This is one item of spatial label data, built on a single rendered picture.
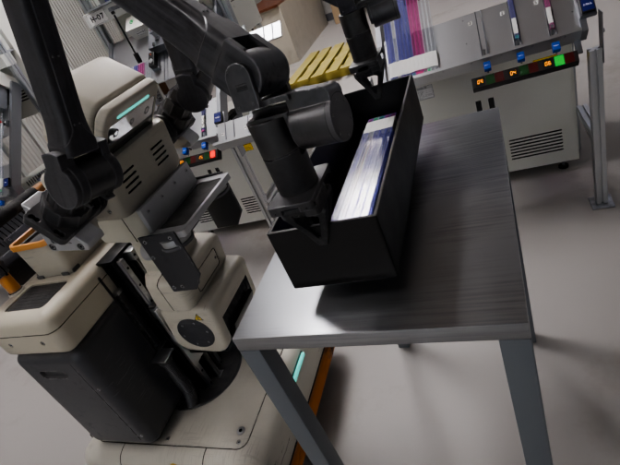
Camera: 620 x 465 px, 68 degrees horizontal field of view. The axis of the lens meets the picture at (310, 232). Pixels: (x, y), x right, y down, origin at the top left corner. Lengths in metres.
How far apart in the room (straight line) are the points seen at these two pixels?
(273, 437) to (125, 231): 0.67
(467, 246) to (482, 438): 0.82
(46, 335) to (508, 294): 1.01
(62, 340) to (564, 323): 1.47
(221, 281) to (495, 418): 0.87
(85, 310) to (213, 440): 0.49
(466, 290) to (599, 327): 1.06
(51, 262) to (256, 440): 0.71
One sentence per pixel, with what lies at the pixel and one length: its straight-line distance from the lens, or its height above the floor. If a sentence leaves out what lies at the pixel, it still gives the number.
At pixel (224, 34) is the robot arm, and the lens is 0.59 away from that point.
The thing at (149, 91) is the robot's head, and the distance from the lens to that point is 1.10.
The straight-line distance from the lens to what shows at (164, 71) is 2.56.
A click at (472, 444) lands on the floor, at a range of 1.50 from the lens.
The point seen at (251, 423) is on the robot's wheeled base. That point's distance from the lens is 1.39.
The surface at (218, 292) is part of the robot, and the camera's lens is 1.21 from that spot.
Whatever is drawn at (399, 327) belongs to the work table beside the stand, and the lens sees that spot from 0.68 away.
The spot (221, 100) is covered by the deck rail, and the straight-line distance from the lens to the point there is 2.26.
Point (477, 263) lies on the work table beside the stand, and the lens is 0.75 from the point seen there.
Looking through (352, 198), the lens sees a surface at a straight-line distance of 0.83.
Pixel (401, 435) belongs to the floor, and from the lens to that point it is 1.55.
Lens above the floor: 1.28
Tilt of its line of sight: 30 degrees down
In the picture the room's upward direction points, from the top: 24 degrees counter-clockwise
